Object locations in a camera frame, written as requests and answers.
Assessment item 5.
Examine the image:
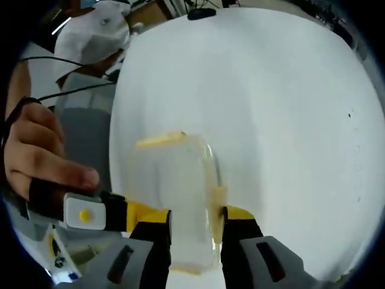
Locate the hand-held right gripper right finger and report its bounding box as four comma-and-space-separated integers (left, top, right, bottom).
220, 205, 317, 289

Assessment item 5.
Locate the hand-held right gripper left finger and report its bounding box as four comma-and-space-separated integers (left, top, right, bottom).
90, 209, 173, 289

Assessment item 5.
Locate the clear box with yellow buckle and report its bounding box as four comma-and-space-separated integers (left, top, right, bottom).
125, 130, 230, 277

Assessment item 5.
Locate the person's left hand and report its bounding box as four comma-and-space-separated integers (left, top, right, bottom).
4, 98, 100, 200

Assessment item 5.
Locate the white device with yellow button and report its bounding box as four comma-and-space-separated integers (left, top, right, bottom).
64, 193, 106, 232

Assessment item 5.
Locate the black and white headset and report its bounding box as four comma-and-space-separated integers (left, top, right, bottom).
187, 8, 217, 21

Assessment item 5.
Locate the black cable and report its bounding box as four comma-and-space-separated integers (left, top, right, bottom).
38, 83, 117, 102
21, 56, 123, 84

